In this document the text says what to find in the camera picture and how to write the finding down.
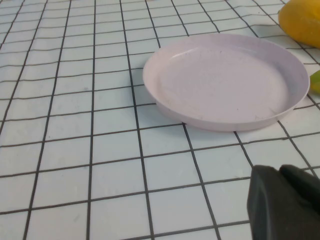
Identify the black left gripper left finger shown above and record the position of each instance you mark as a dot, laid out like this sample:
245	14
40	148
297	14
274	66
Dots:
270	210

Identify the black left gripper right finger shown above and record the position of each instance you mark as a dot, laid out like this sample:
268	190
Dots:
305	185

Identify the yellow banana with curved stem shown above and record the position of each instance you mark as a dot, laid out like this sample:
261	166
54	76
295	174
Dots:
316	82

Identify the plain yellow mango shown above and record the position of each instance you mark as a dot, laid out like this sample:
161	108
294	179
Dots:
302	22

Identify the pale pink round plate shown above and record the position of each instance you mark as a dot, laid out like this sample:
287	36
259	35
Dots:
220	85

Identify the white black-grid tablecloth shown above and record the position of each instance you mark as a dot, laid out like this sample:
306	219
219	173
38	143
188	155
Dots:
75	155

